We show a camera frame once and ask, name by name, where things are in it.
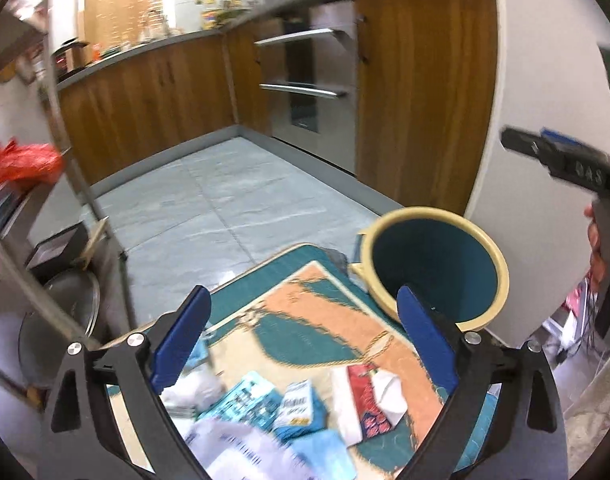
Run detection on red white carton box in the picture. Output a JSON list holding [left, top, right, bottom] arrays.
[[331, 362, 408, 448]]

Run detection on teal white medicine box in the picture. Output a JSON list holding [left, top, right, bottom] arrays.
[[273, 379, 314, 430]]

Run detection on blue face mask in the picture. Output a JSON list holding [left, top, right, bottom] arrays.
[[274, 390, 359, 480]]

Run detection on white tissue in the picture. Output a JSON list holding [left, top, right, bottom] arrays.
[[160, 363, 226, 414]]

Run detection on teal pill blister pack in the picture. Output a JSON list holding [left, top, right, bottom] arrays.
[[198, 372, 282, 431]]

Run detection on teal trash bin yellow rim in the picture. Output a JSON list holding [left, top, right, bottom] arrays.
[[349, 206, 510, 332]]

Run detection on wooden kitchen cabinets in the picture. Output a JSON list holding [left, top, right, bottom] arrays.
[[58, 0, 498, 214]]

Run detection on person's right hand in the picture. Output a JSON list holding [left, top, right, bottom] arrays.
[[584, 205, 606, 294]]

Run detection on glass pot lid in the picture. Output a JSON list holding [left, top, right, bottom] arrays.
[[17, 268, 101, 390]]

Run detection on teal orange floor mat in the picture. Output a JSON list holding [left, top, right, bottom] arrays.
[[167, 245, 448, 479]]

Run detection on black square tray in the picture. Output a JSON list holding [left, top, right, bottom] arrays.
[[26, 222, 89, 273]]

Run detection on stainless steel shelf rack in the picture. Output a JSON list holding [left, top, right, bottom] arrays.
[[0, 0, 134, 349]]

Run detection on red plastic bag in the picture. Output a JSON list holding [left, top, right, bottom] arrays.
[[0, 139, 65, 185]]

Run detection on stainless steel built-in oven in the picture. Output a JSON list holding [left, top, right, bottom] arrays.
[[255, 0, 357, 174]]

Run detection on wooden handle utensil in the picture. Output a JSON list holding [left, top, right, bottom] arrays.
[[77, 217, 108, 270]]

